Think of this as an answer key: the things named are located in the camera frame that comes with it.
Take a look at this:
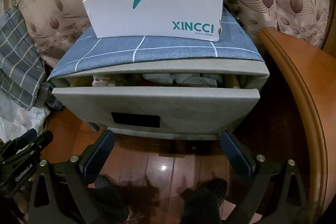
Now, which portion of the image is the cream knitted cloth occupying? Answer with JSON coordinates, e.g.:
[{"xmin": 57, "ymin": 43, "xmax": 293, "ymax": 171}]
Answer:
[{"xmin": 92, "ymin": 76, "xmax": 116, "ymax": 87}]

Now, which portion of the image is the white XINCCI shoe box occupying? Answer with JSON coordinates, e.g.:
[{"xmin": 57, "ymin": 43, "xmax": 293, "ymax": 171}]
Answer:
[{"xmin": 83, "ymin": 0, "xmax": 223, "ymax": 42}]

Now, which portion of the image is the wooden drawer grey front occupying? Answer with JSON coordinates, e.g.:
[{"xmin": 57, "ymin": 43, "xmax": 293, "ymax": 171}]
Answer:
[{"xmin": 51, "ymin": 76, "xmax": 267, "ymax": 140}]

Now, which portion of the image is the grey nightstand cabinet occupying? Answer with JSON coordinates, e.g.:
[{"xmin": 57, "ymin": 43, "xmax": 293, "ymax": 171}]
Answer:
[{"xmin": 48, "ymin": 53, "xmax": 271, "ymax": 141}]

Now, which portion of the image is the blue checked cloth cover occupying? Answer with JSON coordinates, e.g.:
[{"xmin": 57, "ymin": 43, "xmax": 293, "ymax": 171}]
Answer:
[{"xmin": 49, "ymin": 9, "xmax": 263, "ymax": 79}]

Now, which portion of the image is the pale blue crumpled garment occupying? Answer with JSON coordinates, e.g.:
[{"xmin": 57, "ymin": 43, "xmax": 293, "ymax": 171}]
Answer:
[{"xmin": 142, "ymin": 73, "xmax": 223, "ymax": 88}]

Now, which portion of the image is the wooden bed frame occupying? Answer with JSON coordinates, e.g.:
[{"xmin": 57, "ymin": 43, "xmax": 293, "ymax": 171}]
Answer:
[{"xmin": 257, "ymin": 27, "xmax": 336, "ymax": 222}]

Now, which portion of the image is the grey plaid fabric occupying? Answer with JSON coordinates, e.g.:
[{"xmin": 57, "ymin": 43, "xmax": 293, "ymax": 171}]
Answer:
[{"xmin": 0, "ymin": 7, "xmax": 46, "ymax": 110}]

